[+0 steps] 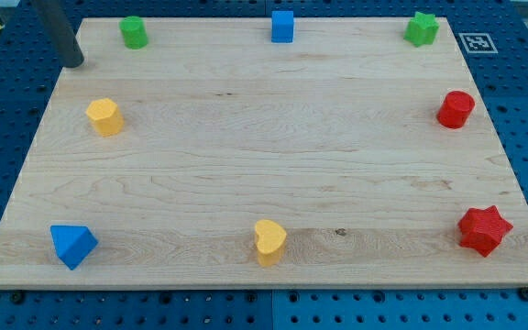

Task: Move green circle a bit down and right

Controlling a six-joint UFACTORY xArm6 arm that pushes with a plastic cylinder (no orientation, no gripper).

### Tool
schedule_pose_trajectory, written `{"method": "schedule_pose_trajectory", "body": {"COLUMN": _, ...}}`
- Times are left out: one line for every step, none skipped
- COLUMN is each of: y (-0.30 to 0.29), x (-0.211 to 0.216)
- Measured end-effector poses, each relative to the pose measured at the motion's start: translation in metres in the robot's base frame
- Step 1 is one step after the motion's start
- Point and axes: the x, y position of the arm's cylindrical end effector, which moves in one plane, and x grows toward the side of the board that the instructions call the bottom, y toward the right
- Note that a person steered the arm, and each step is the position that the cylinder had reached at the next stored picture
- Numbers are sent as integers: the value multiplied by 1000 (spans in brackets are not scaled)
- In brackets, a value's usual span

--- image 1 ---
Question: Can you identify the green cylinder block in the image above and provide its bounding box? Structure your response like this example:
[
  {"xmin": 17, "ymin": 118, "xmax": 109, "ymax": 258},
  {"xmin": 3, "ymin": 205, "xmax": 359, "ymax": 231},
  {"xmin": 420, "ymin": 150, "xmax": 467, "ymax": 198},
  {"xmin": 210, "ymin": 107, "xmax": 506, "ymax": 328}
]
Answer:
[{"xmin": 119, "ymin": 16, "xmax": 149, "ymax": 50}]

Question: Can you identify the blue cube block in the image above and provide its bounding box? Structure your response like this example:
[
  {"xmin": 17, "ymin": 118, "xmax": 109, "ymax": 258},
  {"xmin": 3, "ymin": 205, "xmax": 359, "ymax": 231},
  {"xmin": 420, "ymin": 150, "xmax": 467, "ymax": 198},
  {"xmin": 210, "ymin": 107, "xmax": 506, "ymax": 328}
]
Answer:
[{"xmin": 271, "ymin": 10, "xmax": 294, "ymax": 43}]

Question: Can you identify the blue triangle block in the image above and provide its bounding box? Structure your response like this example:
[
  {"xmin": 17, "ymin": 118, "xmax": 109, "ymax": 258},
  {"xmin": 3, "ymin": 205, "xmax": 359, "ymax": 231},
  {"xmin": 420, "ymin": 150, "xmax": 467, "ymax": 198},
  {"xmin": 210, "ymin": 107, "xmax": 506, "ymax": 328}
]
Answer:
[{"xmin": 50, "ymin": 225, "xmax": 98, "ymax": 270}]

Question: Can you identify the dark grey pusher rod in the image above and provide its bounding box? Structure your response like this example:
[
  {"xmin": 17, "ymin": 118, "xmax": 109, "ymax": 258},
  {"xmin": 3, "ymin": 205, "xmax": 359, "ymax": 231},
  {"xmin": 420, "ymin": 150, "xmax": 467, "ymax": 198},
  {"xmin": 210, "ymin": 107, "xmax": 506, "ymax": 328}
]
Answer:
[{"xmin": 31, "ymin": 0, "xmax": 84, "ymax": 68}]

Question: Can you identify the yellow heart block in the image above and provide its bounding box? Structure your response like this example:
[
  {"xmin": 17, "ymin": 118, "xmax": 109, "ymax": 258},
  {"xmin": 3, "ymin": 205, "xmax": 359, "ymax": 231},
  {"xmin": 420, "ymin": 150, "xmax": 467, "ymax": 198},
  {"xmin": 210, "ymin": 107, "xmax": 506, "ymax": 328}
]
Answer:
[{"xmin": 254, "ymin": 219, "xmax": 287, "ymax": 267}]

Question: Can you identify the red star block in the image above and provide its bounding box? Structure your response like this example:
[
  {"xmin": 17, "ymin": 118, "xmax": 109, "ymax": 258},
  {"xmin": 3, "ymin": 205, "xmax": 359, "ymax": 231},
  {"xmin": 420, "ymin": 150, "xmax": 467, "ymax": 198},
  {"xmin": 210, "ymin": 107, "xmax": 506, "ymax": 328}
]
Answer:
[{"xmin": 457, "ymin": 205, "xmax": 513, "ymax": 258}]

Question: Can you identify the green star block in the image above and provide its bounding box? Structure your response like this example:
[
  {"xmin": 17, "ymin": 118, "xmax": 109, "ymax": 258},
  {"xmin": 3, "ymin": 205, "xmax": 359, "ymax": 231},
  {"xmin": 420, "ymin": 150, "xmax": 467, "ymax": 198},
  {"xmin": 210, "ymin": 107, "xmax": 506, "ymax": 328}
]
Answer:
[{"xmin": 403, "ymin": 12, "xmax": 439, "ymax": 47}]

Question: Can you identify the red cylinder block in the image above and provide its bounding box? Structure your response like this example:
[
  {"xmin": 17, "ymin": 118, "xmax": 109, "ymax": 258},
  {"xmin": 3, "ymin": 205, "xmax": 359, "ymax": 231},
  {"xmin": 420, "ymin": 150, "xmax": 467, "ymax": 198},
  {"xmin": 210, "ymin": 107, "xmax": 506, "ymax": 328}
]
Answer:
[{"xmin": 436, "ymin": 91, "xmax": 476, "ymax": 129}]

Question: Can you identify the wooden board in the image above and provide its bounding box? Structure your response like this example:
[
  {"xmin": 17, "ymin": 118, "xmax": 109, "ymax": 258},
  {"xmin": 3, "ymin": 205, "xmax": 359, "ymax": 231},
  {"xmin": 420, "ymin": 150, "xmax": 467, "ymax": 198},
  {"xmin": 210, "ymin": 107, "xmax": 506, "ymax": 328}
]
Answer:
[{"xmin": 0, "ymin": 17, "xmax": 528, "ymax": 291}]

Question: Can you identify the yellow hexagon block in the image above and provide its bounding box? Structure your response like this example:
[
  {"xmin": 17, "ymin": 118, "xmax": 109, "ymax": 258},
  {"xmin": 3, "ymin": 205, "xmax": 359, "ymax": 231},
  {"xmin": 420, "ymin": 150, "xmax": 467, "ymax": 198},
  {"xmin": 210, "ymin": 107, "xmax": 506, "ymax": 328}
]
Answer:
[{"xmin": 85, "ymin": 98, "xmax": 125, "ymax": 137}]

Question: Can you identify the white fiducial marker tag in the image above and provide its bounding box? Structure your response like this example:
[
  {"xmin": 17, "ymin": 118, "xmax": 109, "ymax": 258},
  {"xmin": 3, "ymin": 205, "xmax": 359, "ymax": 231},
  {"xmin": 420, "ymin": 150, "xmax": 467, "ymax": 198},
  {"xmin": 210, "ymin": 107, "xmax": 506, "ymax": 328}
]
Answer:
[{"xmin": 458, "ymin": 32, "xmax": 498, "ymax": 54}]

